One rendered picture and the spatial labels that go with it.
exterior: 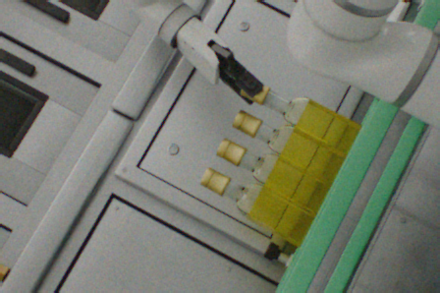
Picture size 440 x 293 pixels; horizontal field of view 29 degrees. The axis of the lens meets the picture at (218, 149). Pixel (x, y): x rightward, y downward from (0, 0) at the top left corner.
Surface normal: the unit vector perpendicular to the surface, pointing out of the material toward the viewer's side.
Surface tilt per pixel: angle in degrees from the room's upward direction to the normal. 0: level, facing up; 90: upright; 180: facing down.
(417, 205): 90
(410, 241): 90
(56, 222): 90
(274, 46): 90
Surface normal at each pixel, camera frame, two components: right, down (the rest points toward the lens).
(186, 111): 0.04, -0.25
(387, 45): -0.43, -0.60
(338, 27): -0.33, 0.75
